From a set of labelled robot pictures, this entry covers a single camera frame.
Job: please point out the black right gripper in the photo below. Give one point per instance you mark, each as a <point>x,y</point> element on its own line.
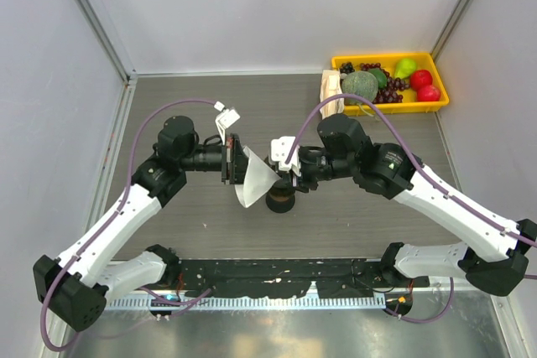
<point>303,184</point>

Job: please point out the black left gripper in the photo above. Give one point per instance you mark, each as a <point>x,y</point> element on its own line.
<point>234,161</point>

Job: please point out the white paper coffee filter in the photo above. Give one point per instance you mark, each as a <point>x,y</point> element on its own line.
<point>258,180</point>

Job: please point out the dark green glass dripper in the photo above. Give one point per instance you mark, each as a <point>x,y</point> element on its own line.
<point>283,185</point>

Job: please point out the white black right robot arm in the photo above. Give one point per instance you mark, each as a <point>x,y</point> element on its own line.
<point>491,251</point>

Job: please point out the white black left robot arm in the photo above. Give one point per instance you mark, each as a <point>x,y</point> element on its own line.
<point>78,284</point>

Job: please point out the red black coffee server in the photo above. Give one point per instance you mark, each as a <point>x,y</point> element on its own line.
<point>280,201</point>

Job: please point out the orange white filter paper pack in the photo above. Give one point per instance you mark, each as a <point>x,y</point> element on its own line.
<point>331,86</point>

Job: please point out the green netted melon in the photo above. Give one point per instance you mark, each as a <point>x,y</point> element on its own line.
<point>360,83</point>

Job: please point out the black grape bunch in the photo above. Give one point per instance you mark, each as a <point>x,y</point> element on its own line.
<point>347,68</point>

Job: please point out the dark red grape bunch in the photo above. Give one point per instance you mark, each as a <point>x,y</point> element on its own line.
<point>393,92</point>

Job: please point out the green pear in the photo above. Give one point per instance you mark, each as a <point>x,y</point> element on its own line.
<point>405,68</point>

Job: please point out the red pink apple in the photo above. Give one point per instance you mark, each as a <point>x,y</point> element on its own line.
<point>428,93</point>

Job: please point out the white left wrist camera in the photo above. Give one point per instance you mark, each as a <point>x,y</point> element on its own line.
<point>225,118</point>

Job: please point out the white slotted cable duct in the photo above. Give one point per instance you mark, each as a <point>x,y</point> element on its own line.
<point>311,301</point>

